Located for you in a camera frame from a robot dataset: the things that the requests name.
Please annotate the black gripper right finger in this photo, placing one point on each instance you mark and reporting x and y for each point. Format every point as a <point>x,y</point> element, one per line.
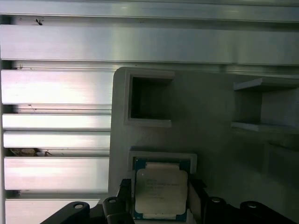
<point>215,210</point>

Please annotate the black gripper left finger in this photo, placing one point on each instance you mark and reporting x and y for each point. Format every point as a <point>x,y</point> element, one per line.
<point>125,193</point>

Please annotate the grey parts rack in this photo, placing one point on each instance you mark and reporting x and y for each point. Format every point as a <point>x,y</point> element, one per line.
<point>205,112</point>

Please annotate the silver CPU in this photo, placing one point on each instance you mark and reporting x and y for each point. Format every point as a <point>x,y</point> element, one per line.
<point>161,191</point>

